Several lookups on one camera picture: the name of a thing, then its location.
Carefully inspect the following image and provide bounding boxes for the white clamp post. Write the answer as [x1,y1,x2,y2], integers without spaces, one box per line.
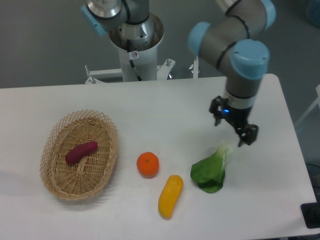
[188,56,200,79]

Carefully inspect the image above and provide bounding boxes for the white furniture leg right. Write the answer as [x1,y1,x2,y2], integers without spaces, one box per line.
[294,84,320,129]

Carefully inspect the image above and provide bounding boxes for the black device at edge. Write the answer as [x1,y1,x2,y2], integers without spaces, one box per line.
[300,202,320,229]

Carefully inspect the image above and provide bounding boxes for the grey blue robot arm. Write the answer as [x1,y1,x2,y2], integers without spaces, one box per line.
[80,0,276,145]

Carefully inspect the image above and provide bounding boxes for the white metal base frame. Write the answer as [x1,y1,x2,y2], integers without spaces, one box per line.
[84,58,176,84]

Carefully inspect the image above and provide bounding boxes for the orange mandarin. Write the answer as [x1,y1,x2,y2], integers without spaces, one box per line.
[136,152,160,179]

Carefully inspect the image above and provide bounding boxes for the yellow pepper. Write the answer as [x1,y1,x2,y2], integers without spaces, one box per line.
[158,175,184,220]

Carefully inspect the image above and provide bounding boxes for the purple sweet potato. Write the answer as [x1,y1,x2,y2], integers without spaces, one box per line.
[65,141,98,165]

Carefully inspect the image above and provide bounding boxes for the blue object top right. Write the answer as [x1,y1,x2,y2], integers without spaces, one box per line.
[306,0,320,28]

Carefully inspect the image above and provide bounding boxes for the green bok choy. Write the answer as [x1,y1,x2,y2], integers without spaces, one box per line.
[190,143,233,194]

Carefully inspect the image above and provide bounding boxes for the woven wicker basket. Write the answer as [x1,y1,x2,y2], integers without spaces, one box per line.
[39,110,119,201]

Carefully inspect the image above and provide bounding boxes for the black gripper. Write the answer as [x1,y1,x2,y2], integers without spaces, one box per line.
[209,95,259,147]

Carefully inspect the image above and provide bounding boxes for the black cable on pedestal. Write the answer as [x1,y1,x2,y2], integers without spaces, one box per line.
[126,39,143,82]

